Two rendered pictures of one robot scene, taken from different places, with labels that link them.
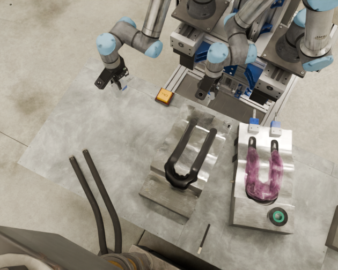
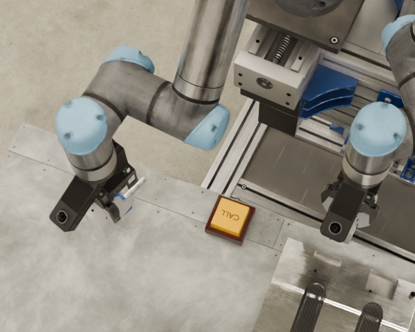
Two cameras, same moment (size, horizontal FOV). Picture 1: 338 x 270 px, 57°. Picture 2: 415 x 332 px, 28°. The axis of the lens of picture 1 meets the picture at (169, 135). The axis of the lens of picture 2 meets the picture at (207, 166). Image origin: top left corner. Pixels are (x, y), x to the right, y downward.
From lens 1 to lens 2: 0.22 m
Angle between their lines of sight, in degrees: 4
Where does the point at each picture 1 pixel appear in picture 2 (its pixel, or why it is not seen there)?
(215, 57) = (376, 143)
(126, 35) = (134, 97)
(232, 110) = (398, 215)
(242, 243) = not seen: outside the picture
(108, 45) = (89, 132)
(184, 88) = (266, 165)
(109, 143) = not seen: outside the picture
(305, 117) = not seen: outside the picture
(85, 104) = (19, 257)
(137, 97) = (158, 226)
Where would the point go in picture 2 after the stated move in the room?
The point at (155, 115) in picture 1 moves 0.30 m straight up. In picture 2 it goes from (209, 273) to (205, 219)
